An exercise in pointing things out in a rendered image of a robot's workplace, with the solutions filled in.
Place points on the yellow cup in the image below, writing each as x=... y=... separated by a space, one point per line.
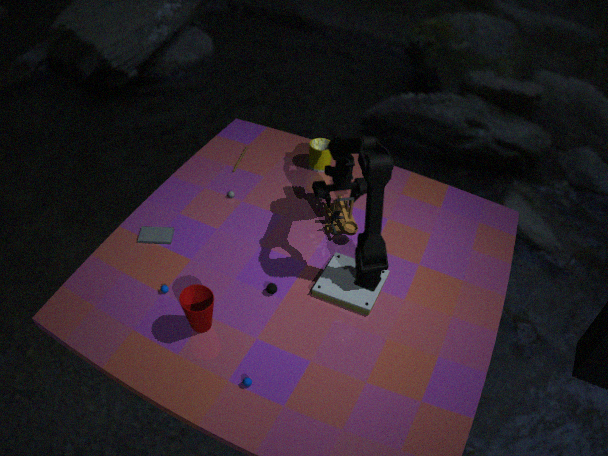
x=319 y=154

